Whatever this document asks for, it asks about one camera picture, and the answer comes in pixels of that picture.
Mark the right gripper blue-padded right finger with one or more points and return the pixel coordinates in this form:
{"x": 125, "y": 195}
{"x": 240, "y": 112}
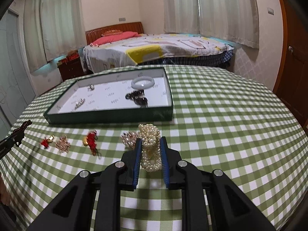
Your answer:
{"x": 210, "y": 200}

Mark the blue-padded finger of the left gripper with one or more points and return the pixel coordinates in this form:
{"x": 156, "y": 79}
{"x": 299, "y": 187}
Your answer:
{"x": 18, "y": 134}

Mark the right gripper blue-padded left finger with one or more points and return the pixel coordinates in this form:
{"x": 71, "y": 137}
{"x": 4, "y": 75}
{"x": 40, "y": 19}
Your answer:
{"x": 92, "y": 196}

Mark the red knot gold bell charm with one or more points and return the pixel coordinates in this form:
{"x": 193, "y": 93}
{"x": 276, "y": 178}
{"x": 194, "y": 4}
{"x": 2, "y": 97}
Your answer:
{"x": 47, "y": 141}

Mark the red tassel gold charm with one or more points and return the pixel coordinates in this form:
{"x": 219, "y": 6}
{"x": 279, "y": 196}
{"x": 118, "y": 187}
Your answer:
{"x": 90, "y": 140}

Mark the white jade bangle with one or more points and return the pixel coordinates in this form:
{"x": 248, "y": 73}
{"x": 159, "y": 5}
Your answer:
{"x": 142, "y": 83}

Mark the dark green jewelry tray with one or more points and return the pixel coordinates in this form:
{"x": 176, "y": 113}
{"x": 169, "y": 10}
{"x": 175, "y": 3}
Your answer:
{"x": 110, "y": 99}

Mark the person's left hand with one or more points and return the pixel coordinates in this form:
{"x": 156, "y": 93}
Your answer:
{"x": 5, "y": 196}

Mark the frosted glass wardrobe door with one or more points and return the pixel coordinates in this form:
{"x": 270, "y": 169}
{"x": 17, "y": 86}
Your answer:
{"x": 16, "y": 90}

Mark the dark wooden nightstand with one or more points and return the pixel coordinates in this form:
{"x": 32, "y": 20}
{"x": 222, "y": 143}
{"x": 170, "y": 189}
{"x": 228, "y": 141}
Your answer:
{"x": 70, "y": 68}

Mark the green white checkered tablecloth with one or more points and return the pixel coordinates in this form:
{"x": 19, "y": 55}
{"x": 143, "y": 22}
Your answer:
{"x": 220, "y": 121}

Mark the red boxes on nightstand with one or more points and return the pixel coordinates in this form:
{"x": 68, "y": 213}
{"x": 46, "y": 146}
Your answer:
{"x": 72, "y": 55}

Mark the left white curtain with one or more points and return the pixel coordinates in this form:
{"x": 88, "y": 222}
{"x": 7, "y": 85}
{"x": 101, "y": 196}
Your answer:
{"x": 52, "y": 28}

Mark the white curtain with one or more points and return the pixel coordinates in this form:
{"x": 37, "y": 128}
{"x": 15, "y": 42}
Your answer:
{"x": 52, "y": 28}
{"x": 232, "y": 20}

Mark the wooden headboard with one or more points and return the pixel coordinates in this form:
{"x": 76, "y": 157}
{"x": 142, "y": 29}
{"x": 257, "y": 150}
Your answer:
{"x": 95, "y": 34}

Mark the pink pillow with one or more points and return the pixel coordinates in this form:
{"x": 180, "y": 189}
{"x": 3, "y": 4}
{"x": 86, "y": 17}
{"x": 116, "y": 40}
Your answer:
{"x": 115, "y": 37}

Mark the brown wooden door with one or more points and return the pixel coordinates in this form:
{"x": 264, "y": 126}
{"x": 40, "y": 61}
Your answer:
{"x": 291, "y": 82}

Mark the orange patterned pillow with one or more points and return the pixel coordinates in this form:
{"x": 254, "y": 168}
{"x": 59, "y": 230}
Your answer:
{"x": 111, "y": 32}

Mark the bed with patterned sheet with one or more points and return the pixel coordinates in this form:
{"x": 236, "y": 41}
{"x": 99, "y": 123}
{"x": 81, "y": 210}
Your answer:
{"x": 158, "y": 49}

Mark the right white curtain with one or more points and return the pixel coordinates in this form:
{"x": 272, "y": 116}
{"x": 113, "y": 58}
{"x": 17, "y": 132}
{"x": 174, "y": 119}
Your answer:
{"x": 232, "y": 20}

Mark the wall light switch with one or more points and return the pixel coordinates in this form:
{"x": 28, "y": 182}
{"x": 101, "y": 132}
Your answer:
{"x": 270, "y": 11}

